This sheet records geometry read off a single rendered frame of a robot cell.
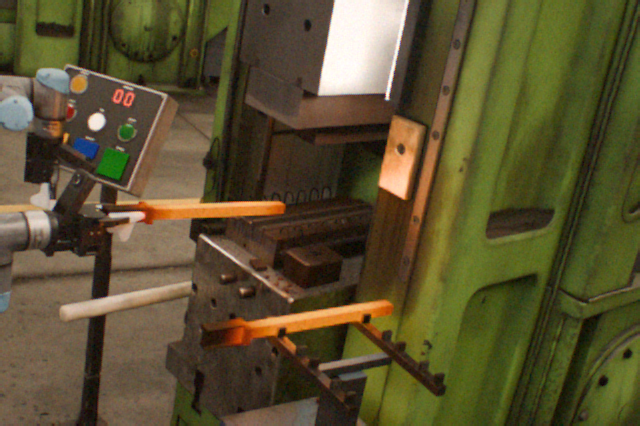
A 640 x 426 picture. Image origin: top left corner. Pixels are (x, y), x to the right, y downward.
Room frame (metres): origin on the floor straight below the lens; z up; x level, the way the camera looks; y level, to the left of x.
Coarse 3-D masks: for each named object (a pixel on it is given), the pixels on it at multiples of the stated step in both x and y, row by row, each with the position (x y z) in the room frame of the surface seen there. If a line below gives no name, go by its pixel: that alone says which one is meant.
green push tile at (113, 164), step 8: (112, 152) 2.28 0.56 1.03; (120, 152) 2.28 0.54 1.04; (104, 160) 2.27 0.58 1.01; (112, 160) 2.27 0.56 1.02; (120, 160) 2.26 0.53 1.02; (128, 160) 2.27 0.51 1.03; (104, 168) 2.26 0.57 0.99; (112, 168) 2.25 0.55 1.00; (120, 168) 2.25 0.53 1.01; (112, 176) 2.24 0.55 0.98; (120, 176) 2.24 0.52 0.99
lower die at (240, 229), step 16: (288, 208) 2.24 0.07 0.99; (304, 208) 2.25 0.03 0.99; (320, 208) 2.28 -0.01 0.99; (336, 208) 2.27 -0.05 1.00; (240, 224) 2.11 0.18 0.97; (288, 224) 2.10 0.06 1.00; (304, 224) 2.13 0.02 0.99; (320, 224) 2.15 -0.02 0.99; (336, 224) 2.18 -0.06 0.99; (352, 224) 2.20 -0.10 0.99; (240, 240) 2.10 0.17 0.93; (256, 240) 2.06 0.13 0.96; (272, 240) 2.02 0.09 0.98; (304, 240) 2.07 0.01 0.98; (320, 240) 2.11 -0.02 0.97; (336, 240) 2.15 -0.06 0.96; (256, 256) 2.05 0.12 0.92; (272, 256) 2.01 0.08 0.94
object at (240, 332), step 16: (368, 304) 1.75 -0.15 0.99; (384, 304) 1.77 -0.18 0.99; (240, 320) 1.56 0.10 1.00; (272, 320) 1.60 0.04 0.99; (288, 320) 1.61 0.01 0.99; (304, 320) 1.63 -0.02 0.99; (320, 320) 1.65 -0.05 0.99; (336, 320) 1.68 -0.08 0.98; (352, 320) 1.71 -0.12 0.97; (208, 336) 1.50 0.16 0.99; (224, 336) 1.52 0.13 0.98; (240, 336) 1.55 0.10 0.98; (256, 336) 1.56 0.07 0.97
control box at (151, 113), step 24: (72, 72) 2.45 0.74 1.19; (72, 96) 2.41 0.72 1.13; (96, 96) 2.39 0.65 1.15; (144, 96) 2.36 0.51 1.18; (168, 96) 2.35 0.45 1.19; (72, 120) 2.37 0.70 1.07; (120, 120) 2.34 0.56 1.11; (144, 120) 2.32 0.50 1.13; (168, 120) 2.37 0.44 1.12; (72, 144) 2.33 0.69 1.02; (120, 144) 2.30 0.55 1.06; (144, 144) 2.28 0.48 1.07; (72, 168) 2.29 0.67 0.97; (96, 168) 2.27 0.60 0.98; (144, 168) 2.28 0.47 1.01
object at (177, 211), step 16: (112, 208) 1.65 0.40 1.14; (128, 208) 1.68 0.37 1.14; (144, 208) 1.70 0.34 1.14; (160, 208) 1.73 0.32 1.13; (176, 208) 1.76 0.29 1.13; (192, 208) 1.78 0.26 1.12; (208, 208) 1.81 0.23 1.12; (224, 208) 1.84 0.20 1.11; (240, 208) 1.87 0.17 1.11; (256, 208) 1.90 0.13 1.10; (272, 208) 1.93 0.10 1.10
